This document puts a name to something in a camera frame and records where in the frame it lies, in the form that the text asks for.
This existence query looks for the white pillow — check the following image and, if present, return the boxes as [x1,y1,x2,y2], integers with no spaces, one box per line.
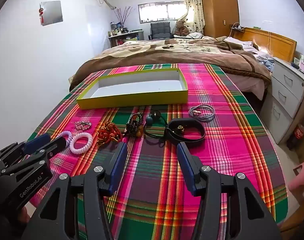
[174,32,204,39]

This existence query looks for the grey drawer nightstand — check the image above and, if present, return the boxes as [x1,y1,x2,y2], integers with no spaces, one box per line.
[262,57,304,145]

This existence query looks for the spotted curtain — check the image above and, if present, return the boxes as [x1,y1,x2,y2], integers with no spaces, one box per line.
[182,0,205,34]

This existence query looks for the pink plastic stool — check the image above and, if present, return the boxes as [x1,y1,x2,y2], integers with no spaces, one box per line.
[289,160,304,200]

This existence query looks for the person's left hand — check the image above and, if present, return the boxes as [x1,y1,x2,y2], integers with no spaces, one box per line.
[17,205,31,224]

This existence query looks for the dark grey chair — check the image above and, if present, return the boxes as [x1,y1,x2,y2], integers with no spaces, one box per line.
[149,22,172,40]

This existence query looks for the pink green plaid blanket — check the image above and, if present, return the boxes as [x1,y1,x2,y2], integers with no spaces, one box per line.
[27,63,288,240]

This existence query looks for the clutter on nightstand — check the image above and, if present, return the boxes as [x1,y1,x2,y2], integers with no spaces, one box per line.
[292,54,304,76]

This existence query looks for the silver wall panel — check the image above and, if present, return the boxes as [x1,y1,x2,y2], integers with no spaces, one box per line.
[40,1,64,26]

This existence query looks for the yellow cardboard box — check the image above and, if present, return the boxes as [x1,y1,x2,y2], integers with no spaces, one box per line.
[76,67,189,110]

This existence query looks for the red orange cord bracelet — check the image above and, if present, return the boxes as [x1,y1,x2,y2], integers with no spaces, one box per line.
[96,121,123,147]

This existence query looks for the pink spiral hair tie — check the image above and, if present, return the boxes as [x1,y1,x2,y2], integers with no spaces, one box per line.
[70,132,93,155]

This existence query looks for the white bedding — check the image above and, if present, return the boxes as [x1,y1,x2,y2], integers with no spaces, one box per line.
[223,37,260,53]

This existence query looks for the cola bottle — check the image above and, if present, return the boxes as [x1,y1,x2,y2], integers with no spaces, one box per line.
[290,124,304,145]

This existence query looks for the brown beige blanket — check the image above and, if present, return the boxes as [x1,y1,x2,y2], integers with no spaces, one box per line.
[69,36,272,92]

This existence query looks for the brown teddy bear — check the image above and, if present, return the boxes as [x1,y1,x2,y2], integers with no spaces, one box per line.
[174,20,190,37]

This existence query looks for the grey cord bracelet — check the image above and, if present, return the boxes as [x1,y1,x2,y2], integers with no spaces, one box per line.
[189,105,215,122]

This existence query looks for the black cord teal bead necklace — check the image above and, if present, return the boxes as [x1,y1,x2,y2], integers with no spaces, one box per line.
[143,110,170,138]

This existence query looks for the window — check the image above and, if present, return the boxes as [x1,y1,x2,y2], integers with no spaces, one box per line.
[138,1,187,23]

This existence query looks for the black wristband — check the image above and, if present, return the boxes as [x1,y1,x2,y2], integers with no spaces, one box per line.
[166,118,206,148]

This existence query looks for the cluttered side table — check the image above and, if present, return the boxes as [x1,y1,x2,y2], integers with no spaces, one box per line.
[108,29,145,47]

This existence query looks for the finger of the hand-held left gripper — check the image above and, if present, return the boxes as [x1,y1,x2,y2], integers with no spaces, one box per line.
[0,137,68,177]
[0,133,52,166]

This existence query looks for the wooden headboard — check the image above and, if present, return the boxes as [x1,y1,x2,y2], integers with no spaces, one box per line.
[238,27,298,63]

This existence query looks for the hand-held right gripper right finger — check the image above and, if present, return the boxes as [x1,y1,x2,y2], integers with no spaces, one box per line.
[176,142,283,240]

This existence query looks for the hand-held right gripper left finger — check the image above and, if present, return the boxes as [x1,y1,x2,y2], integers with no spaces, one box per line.
[22,142,129,240]

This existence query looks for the group of bottles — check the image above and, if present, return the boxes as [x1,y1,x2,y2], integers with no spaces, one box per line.
[109,21,129,36]

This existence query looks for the purple spiral hair tie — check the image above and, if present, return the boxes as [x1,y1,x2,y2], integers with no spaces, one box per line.
[58,130,73,148]

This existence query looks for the blue crumpled clothes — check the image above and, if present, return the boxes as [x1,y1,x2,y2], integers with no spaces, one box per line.
[257,52,275,71]

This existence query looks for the wooden wardrobe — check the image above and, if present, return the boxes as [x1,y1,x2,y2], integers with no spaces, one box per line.
[199,0,240,39]

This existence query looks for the dark bead bracelet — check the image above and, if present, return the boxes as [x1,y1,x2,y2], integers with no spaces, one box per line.
[126,112,144,137]

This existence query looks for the dried flower branches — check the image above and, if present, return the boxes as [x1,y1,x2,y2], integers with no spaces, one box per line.
[114,6,136,29]

